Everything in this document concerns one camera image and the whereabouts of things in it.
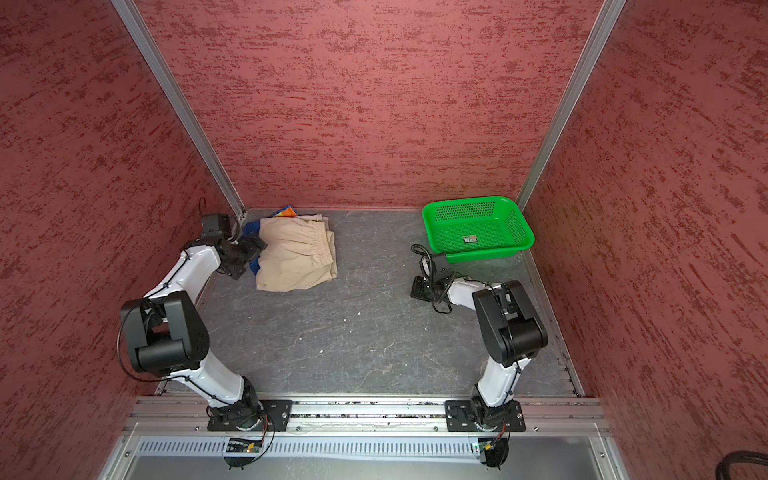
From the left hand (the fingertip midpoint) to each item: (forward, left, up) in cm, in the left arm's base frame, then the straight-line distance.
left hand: (260, 257), depth 92 cm
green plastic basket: (+25, -75, -12) cm, 80 cm away
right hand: (-6, -49, -12) cm, 50 cm away
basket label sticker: (+17, -71, -10) cm, 74 cm away
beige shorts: (+5, -9, -4) cm, 11 cm away
